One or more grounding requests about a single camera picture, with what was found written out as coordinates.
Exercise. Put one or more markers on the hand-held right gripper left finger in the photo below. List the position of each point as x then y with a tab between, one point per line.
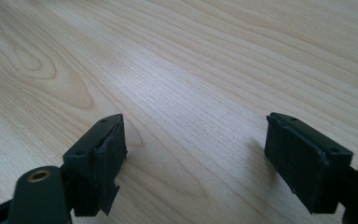
99	161

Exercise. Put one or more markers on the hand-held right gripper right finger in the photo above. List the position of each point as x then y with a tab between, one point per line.
304	161

